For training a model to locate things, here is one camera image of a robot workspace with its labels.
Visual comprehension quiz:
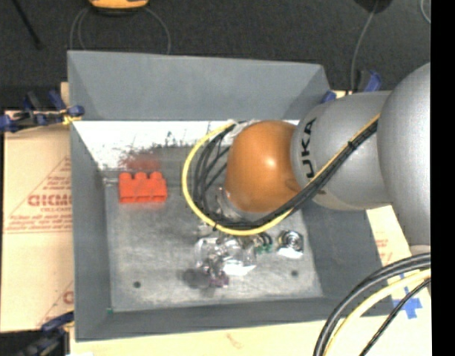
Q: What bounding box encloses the grey metal bin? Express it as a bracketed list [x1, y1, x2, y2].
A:
[66, 50, 393, 340]

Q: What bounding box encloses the brown cardboard board, red print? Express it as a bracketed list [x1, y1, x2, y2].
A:
[0, 110, 417, 334]

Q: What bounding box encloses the black cylinder on white bracket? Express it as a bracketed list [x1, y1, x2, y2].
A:
[275, 228, 306, 260]

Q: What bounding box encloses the small purple object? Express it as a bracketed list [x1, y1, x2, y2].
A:
[208, 273, 230, 289]

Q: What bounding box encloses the red toy building block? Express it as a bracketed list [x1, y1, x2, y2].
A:
[117, 171, 168, 205]

